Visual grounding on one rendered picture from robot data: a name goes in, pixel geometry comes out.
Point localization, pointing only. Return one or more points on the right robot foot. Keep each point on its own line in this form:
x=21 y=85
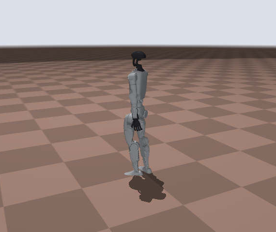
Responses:
x=148 y=170

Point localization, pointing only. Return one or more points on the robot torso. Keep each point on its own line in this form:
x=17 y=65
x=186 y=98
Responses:
x=141 y=90

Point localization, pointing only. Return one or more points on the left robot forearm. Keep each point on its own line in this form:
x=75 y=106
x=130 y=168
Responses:
x=133 y=105

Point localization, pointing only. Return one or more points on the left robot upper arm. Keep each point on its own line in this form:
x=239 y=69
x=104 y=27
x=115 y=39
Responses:
x=132 y=78

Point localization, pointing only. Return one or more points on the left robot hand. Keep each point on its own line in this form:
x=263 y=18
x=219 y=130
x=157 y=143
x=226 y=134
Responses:
x=136 y=124

